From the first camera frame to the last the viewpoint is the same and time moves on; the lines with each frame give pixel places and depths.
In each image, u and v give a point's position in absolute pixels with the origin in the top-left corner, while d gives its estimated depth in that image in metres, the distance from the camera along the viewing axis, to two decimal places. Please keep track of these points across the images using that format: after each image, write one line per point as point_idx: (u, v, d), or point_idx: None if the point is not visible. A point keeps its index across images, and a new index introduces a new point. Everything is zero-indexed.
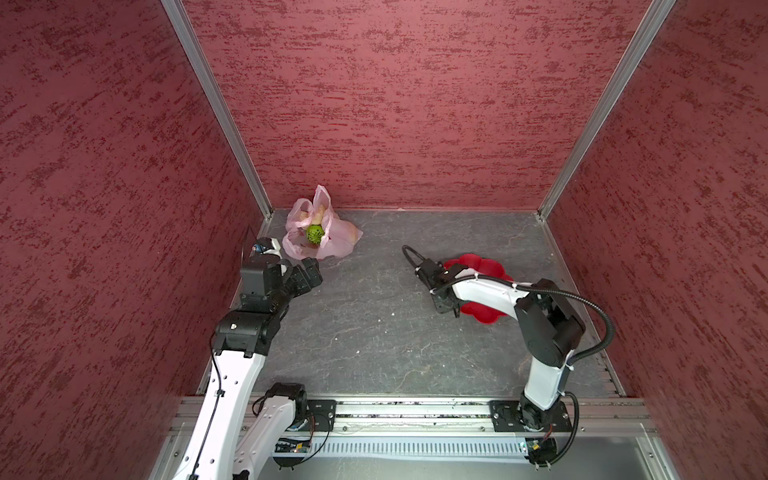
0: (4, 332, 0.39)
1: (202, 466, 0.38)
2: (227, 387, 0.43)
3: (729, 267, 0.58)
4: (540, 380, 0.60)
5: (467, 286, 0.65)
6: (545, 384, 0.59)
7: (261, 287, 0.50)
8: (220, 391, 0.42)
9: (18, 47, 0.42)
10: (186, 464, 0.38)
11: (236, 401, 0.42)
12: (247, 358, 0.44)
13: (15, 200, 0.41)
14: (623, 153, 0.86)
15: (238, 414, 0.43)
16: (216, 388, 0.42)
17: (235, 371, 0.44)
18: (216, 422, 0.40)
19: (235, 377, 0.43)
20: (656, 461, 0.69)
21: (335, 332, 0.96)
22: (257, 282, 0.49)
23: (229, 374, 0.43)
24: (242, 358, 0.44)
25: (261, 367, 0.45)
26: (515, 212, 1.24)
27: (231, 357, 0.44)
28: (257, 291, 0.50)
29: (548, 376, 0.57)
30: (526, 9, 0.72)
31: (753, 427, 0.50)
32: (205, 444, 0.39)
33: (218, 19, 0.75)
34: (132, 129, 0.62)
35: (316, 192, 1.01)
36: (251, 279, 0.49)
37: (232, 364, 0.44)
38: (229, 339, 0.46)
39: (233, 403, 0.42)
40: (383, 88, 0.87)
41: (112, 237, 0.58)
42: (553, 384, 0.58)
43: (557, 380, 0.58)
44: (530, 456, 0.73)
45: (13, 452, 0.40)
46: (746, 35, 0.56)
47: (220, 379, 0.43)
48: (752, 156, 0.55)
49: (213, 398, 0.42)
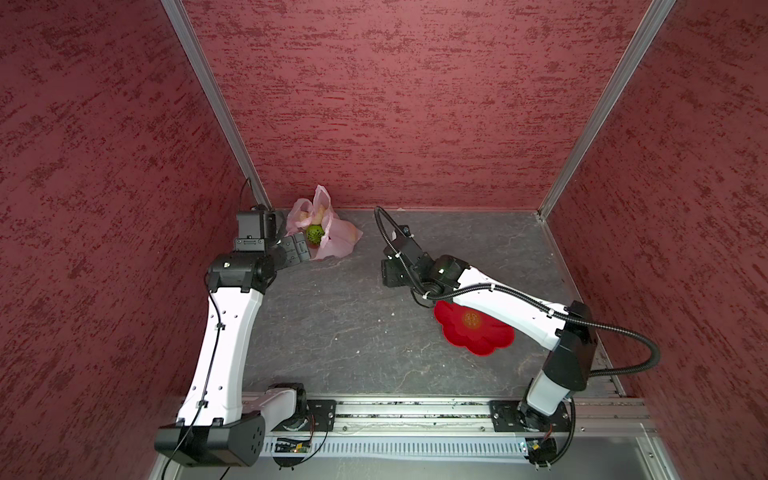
0: (4, 332, 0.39)
1: (212, 392, 0.38)
2: (228, 321, 0.42)
3: (729, 267, 0.58)
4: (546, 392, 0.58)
5: (483, 296, 0.51)
6: (552, 395, 0.58)
7: (256, 231, 0.50)
8: (221, 325, 0.42)
9: (18, 46, 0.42)
10: (194, 393, 0.38)
11: (237, 330, 0.42)
12: (244, 293, 0.44)
13: (15, 200, 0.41)
14: (623, 153, 0.86)
15: (240, 345, 0.43)
16: (216, 322, 0.42)
17: (233, 306, 0.43)
18: (219, 350, 0.40)
19: (235, 311, 0.42)
20: (656, 461, 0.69)
21: (335, 332, 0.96)
22: (253, 226, 0.50)
23: (228, 310, 0.42)
24: (239, 294, 0.43)
25: (258, 305, 0.46)
26: (515, 212, 1.24)
27: (229, 294, 0.43)
28: (252, 235, 0.50)
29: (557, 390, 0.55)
30: (527, 9, 0.72)
31: (753, 427, 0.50)
32: (211, 374, 0.39)
33: (218, 19, 0.75)
34: (132, 129, 0.62)
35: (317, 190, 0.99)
36: (248, 224, 0.50)
37: (230, 301, 0.43)
38: (223, 278, 0.44)
39: (235, 333, 0.42)
40: (383, 89, 0.87)
41: (112, 237, 0.58)
42: (561, 395, 0.56)
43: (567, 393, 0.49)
44: (530, 456, 0.73)
45: (13, 452, 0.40)
46: (746, 36, 0.56)
47: (220, 314, 0.42)
48: (752, 156, 0.55)
49: (214, 332, 0.41)
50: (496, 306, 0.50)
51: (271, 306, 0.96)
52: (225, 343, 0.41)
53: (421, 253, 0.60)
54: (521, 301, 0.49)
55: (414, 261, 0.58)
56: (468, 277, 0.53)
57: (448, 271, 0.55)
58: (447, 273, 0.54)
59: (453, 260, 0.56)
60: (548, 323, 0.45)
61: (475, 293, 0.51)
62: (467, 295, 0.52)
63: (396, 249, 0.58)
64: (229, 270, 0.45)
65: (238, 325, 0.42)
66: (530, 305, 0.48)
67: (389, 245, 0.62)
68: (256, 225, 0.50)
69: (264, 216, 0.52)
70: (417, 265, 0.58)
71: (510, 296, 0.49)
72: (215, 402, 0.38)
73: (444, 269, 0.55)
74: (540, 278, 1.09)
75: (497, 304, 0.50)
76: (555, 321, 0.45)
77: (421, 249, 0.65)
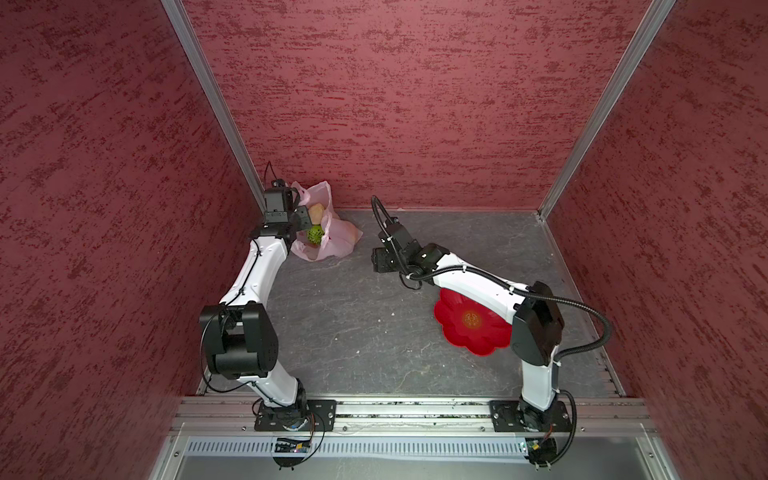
0: (4, 332, 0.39)
1: (247, 288, 0.50)
2: (265, 252, 0.57)
3: (729, 267, 0.58)
4: (534, 383, 0.60)
5: (457, 278, 0.57)
6: (538, 385, 0.60)
7: (280, 206, 0.66)
8: (259, 252, 0.57)
9: (18, 46, 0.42)
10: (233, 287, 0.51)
11: (270, 260, 0.56)
12: (276, 239, 0.60)
13: (15, 200, 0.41)
14: (623, 153, 0.86)
15: (271, 269, 0.56)
16: (256, 250, 0.57)
17: (269, 243, 0.59)
18: (256, 266, 0.54)
19: (270, 246, 0.58)
20: (656, 461, 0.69)
21: (335, 332, 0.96)
22: (277, 201, 0.66)
23: (265, 244, 0.58)
24: (274, 237, 0.60)
25: (285, 256, 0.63)
26: (515, 212, 1.24)
27: (265, 239, 0.60)
28: (277, 209, 0.67)
29: (539, 377, 0.58)
30: (526, 9, 0.72)
31: (753, 427, 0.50)
32: (248, 278, 0.51)
33: (218, 19, 0.75)
34: (132, 130, 0.62)
35: (318, 186, 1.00)
36: (273, 199, 0.66)
37: (267, 240, 0.59)
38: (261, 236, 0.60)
39: (268, 257, 0.56)
40: (383, 89, 0.87)
41: (112, 238, 0.58)
42: (546, 383, 0.58)
43: (549, 378, 0.58)
44: (530, 456, 0.73)
45: (13, 452, 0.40)
46: (746, 35, 0.56)
47: (259, 246, 0.58)
48: (752, 155, 0.55)
49: (253, 255, 0.56)
50: (469, 287, 0.56)
51: (271, 306, 0.96)
52: (261, 261, 0.55)
53: (410, 239, 0.67)
54: (488, 281, 0.54)
55: (403, 245, 0.65)
56: (447, 261, 0.60)
57: (430, 255, 0.62)
58: (429, 257, 0.62)
59: (437, 246, 0.64)
60: (508, 300, 0.50)
61: (449, 274, 0.58)
62: (445, 277, 0.59)
63: (389, 232, 0.65)
64: (266, 231, 0.62)
65: (270, 255, 0.56)
66: (494, 283, 0.54)
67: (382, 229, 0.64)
68: (279, 200, 0.66)
69: (285, 191, 0.68)
70: (406, 250, 0.66)
71: (479, 276, 0.55)
72: (250, 291, 0.49)
73: (427, 254, 0.62)
74: (540, 278, 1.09)
75: (470, 284, 0.55)
76: (516, 296, 0.51)
77: (410, 236, 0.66)
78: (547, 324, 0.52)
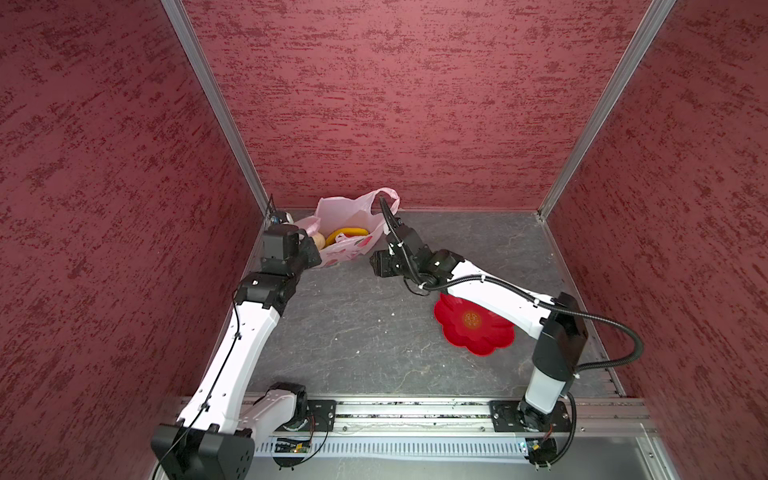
0: (4, 332, 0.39)
1: (214, 397, 0.40)
2: (245, 332, 0.46)
3: (729, 267, 0.58)
4: (544, 390, 0.59)
5: (473, 288, 0.54)
6: (549, 392, 0.58)
7: (279, 252, 0.54)
8: (238, 335, 0.45)
9: (18, 46, 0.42)
10: (200, 395, 0.40)
11: (249, 346, 0.45)
12: (263, 309, 0.48)
13: (15, 200, 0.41)
14: (623, 153, 0.86)
15: (251, 358, 0.45)
16: (233, 332, 0.46)
17: (252, 320, 0.47)
18: (230, 360, 0.43)
19: (252, 325, 0.46)
20: (656, 461, 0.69)
21: (335, 332, 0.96)
22: (275, 247, 0.54)
23: (247, 322, 0.47)
24: (260, 310, 0.48)
25: (275, 325, 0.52)
26: (515, 212, 1.24)
27: (251, 308, 0.48)
28: (275, 256, 0.54)
29: (553, 385, 0.56)
30: (527, 9, 0.72)
31: (753, 428, 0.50)
32: (218, 380, 0.41)
33: (218, 19, 0.75)
34: (132, 130, 0.62)
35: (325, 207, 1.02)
36: (274, 245, 0.54)
37: (250, 313, 0.47)
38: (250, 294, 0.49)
39: (247, 345, 0.45)
40: (383, 89, 0.87)
41: (112, 237, 0.58)
42: (556, 391, 0.57)
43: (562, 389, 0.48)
44: (530, 456, 0.73)
45: (13, 452, 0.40)
46: (746, 36, 0.56)
47: (239, 325, 0.46)
48: (752, 156, 0.55)
49: (230, 341, 0.45)
50: (484, 297, 0.53)
51: None
52: (236, 354, 0.44)
53: (422, 245, 0.63)
54: (509, 292, 0.51)
55: (414, 251, 0.62)
56: (462, 270, 0.56)
57: (443, 263, 0.58)
58: (443, 265, 0.58)
59: (449, 254, 0.60)
60: (533, 312, 0.47)
61: (466, 285, 0.54)
62: (460, 287, 0.56)
63: (399, 237, 0.60)
64: (255, 288, 0.50)
65: (250, 341, 0.45)
66: (517, 295, 0.50)
67: (392, 233, 0.63)
68: (281, 247, 0.54)
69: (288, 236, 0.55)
70: (416, 256, 0.62)
71: (498, 287, 0.52)
72: (215, 406, 0.39)
73: (440, 262, 0.59)
74: (540, 278, 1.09)
75: (486, 296, 0.53)
76: (540, 310, 0.48)
77: (422, 241, 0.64)
78: (573, 336, 0.50)
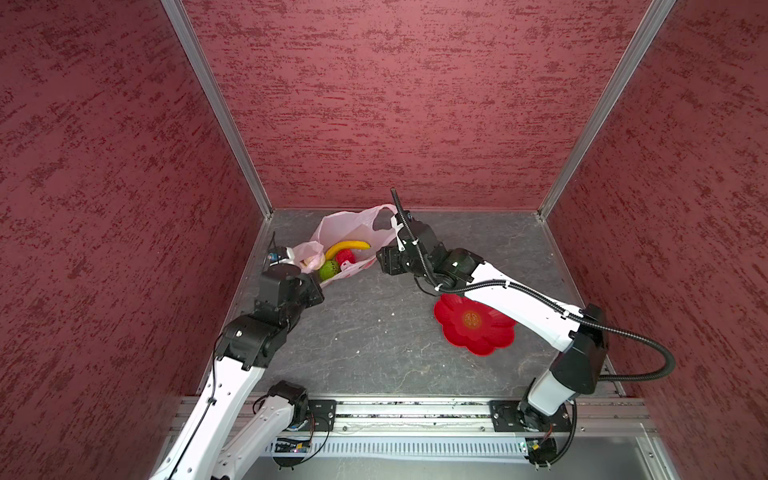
0: (4, 332, 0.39)
1: (178, 472, 0.38)
2: (220, 395, 0.42)
3: (729, 267, 0.58)
4: (549, 394, 0.59)
5: (495, 293, 0.50)
6: (554, 396, 0.58)
7: (275, 297, 0.49)
8: (212, 399, 0.42)
9: (18, 46, 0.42)
10: (167, 466, 0.39)
11: (224, 413, 0.42)
12: (244, 370, 0.44)
13: (15, 200, 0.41)
14: (623, 153, 0.86)
15: (227, 424, 0.43)
16: (208, 394, 0.42)
17: (230, 381, 0.43)
18: (201, 428, 0.40)
19: (229, 388, 0.43)
20: (656, 461, 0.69)
21: (335, 332, 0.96)
22: (271, 291, 0.49)
23: (224, 383, 0.43)
24: (241, 369, 0.44)
25: (258, 380, 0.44)
26: (515, 212, 1.24)
27: (230, 366, 0.44)
28: (270, 301, 0.50)
29: (561, 391, 0.55)
30: (527, 9, 0.72)
31: (753, 427, 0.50)
32: (187, 450, 0.39)
33: (218, 19, 0.75)
34: (132, 130, 0.62)
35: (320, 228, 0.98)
36: (268, 288, 0.49)
37: (229, 371, 0.44)
38: (233, 346, 0.45)
39: (222, 414, 0.41)
40: (383, 89, 0.87)
41: (112, 237, 0.58)
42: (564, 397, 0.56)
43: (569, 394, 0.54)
44: (530, 456, 0.73)
45: (13, 452, 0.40)
46: (746, 36, 0.56)
47: (215, 386, 0.43)
48: (752, 156, 0.55)
49: (204, 405, 0.42)
50: (507, 303, 0.50)
51: None
52: (208, 423, 0.41)
53: (437, 242, 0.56)
54: (535, 300, 0.48)
55: (429, 250, 0.57)
56: (483, 273, 0.52)
57: (463, 264, 0.54)
58: (462, 266, 0.54)
59: (468, 253, 0.56)
60: (562, 325, 0.45)
61: (488, 290, 0.51)
62: (479, 292, 0.52)
63: (413, 234, 0.56)
64: (239, 340, 0.46)
65: (225, 407, 0.42)
66: (543, 305, 0.47)
67: (405, 227, 0.59)
68: (278, 291, 0.49)
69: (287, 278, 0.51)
70: (432, 255, 0.57)
71: (523, 295, 0.49)
72: None
73: (458, 262, 0.55)
74: (540, 278, 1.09)
75: (509, 303, 0.49)
76: (569, 322, 0.45)
77: (438, 238, 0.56)
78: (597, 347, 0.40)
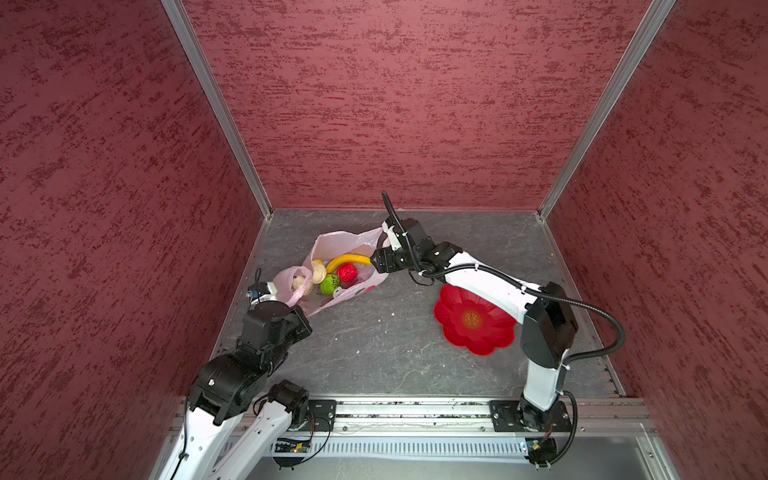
0: (4, 331, 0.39)
1: None
2: (191, 449, 0.41)
3: (729, 267, 0.58)
4: (537, 382, 0.60)
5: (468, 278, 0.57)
6: (541, 383, 0.59)
7: (256, 341, 0.47)
8: (185, 453, 0.41)
9: (18, 46, 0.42)
10: None
11: (197, 466, 0.41)
12: (216, 425, 0.41)
13: (15, 200, 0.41)
14: (623, 153, 0.86)
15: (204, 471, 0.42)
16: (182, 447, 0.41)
17: (202, 434, 0.41)
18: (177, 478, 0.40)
19: (200, 442, 0.41)
20: (656, 461, 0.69)
21: (335, 332, 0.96)
22: (252, 333, 0.47)
23: (196, 436, 0.41)
24: (211, 424, 0.41)
25: (232, 428, 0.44)
26: (515, 212, 1.24)
27: (202, 417, 0.42)
28: (251, 345, 0.47)
29: (545, 376, 0.57)
30: (527, 9, 0.72)
31: (753, 427, 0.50)
32: None
33: (218, 19, 0.75)
34: (132, 130, 0.62)
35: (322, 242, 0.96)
36: (249, 331, 0.47)
37: (200, 424, 0.42)
38: (205, 394, 0.43)
39: (194, 467, 0.40)
40: (383, 89, 0.87)
41: (112, 237, 0.58)
42: (550, 384, 0.57)
43: (555, 380, 0.57)
44: (530, 456, 0.73)
45: (13, 452, 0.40)
46: (746, 35, 0.56)
47: (187, 439, 0.41)
48: (752, 156, 0.55)
49: (178, 457, 0.41)
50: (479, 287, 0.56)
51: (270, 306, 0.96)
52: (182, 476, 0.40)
53: (426, 235, 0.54)
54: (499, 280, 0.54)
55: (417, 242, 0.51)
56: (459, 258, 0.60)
57: (443, 253, 0.62)
58: (443, 255, 0.62)
59: (450, 244, 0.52)
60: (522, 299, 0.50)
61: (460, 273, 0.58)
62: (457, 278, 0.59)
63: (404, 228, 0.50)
64: (211, 389, 0.43)
65: (197, 460, 0.41)
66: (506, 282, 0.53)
67: (396, 224, 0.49)
68: (258, 336, 0.47)
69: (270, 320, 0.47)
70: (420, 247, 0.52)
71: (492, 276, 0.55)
72: None
73: (440, 251, 0.63)
74: (540, 278, 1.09)
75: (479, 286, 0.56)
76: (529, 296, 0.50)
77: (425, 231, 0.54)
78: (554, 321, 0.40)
